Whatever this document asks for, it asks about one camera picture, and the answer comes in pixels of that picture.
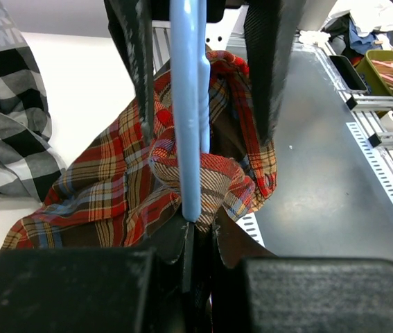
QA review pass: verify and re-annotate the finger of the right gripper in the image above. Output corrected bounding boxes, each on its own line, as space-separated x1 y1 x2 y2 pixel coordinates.
104 0 154 144
244 0 305 145

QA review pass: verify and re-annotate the red brown plaid shirt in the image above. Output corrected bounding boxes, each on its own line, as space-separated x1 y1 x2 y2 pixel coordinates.
3 51 277 250

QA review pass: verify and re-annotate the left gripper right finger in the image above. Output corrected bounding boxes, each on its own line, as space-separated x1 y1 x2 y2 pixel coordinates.
211 211 393 332

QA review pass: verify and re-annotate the pile of clothes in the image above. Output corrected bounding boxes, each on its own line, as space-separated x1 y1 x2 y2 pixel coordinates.
322 0 393 63

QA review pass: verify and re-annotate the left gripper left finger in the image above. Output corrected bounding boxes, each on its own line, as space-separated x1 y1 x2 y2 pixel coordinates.
0 216 195 332

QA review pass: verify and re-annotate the green bin of hangers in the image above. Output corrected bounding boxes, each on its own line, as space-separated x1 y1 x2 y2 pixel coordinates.
356 49 393 97

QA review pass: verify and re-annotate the black white checkered shirt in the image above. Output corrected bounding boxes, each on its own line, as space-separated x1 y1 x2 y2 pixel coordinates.
0 2 65 201

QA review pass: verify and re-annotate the light blue plastic hanger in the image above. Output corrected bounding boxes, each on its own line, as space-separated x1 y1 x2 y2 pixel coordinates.
170 0 211 222

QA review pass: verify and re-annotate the aluminium mounting rail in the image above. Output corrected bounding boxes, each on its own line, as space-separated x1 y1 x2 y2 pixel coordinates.
341 92 393 204

